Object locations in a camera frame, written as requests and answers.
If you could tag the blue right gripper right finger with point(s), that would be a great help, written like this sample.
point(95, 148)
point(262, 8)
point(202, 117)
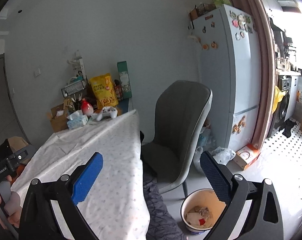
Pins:
point(220, 184)

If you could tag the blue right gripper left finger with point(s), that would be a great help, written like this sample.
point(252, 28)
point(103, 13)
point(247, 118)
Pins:
point(85, 176)

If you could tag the torn brown red wrapper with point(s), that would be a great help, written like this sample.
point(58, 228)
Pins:
point(206, 213)

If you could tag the white tissue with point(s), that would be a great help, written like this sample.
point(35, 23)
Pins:
point(195, 219)

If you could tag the clear plastic trash bag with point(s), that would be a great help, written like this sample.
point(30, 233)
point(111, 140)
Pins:
point(223, 155)

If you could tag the cream round trash bin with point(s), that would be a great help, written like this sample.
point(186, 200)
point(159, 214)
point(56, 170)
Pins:
point(203, 198)

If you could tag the person's left hand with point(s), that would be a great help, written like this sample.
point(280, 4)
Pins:
point(13, 209)

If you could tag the white orange cardboard box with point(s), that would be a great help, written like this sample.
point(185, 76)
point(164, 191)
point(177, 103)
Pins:
point(246, 156)

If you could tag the pack of water bottles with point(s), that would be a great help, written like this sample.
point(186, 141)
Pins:
point(206, 142)

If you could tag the white patterned tablecloth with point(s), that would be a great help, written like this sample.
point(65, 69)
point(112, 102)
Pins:
point(109, 192)

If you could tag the light blue tissue pack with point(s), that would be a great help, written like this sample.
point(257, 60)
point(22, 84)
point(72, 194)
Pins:
point(77, 120)

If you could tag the brown cardboard box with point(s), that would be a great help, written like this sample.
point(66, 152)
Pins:
point(58, 118)

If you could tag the grey patterned trousers leg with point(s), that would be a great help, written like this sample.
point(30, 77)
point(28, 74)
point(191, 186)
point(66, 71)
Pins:
point(162, 225)

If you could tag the white game controller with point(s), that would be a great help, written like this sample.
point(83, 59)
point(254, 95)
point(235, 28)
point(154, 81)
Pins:
point(107, 112)

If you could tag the grey dining chair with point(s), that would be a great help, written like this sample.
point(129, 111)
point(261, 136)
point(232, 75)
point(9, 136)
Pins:
point(180, 113)

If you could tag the black clothes on floor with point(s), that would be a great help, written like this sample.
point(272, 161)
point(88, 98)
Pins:
point(286, 127)

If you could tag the black washing machine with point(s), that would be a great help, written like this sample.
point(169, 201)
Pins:
point(278, 117)

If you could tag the yellow snack bag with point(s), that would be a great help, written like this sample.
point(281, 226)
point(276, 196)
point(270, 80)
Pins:
point(103, 90)

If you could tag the yellow cloth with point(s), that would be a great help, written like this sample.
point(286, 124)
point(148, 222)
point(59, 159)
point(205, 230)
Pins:
point(278, 96)

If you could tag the white tall carton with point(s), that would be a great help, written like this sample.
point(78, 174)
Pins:
point(77, 65)

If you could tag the green tall carton box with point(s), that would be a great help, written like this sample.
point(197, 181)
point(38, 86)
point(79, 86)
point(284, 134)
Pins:
point(124, 79)

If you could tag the light blue refrigerator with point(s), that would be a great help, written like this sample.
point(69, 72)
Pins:
point(230, 65)

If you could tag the black wire basket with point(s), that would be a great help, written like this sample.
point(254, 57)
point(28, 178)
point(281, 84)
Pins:
point(73, 88)

